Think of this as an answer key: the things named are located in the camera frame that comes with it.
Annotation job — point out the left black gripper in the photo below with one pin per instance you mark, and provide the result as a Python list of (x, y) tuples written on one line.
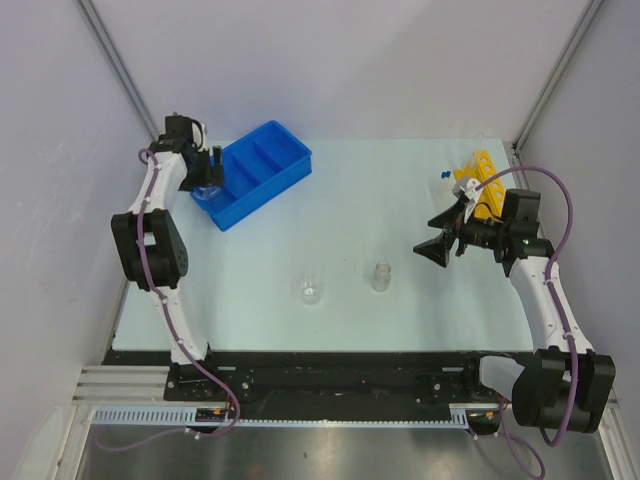
[(213, 174)]

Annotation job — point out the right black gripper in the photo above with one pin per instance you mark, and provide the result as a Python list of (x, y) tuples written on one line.
[(437, 249)]

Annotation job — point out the stoppered round glass flask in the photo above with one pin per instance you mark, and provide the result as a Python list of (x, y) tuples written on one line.
[(206, 193)]

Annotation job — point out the clear plastic well plate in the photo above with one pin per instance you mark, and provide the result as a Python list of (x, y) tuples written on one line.
[(441, 192)]

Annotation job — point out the blue divided plastic bin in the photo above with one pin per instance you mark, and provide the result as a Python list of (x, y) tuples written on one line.
[(257, 167)]

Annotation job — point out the clear glass flask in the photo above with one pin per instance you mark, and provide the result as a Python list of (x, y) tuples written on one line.
[(311, 284)]

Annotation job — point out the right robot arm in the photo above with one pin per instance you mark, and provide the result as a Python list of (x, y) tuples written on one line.
[(566, 384)]

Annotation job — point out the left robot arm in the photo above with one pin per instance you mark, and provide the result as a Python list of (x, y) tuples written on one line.
[(151, 250)]

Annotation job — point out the clear glass bottle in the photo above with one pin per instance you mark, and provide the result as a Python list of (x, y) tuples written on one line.
[(381, 276)]

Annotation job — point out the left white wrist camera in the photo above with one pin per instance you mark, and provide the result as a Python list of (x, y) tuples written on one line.
[(198, 135)]

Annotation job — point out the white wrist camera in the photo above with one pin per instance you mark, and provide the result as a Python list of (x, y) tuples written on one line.
[(198, 135), (468, 190)]

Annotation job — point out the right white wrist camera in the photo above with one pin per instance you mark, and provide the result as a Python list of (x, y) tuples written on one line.
[(468, 190)]

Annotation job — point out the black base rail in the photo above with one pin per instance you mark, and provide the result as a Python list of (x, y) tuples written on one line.
[(317, 386)]

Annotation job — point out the aluminium frame rail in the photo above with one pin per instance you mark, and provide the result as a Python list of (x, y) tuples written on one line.
[(121, 385)]

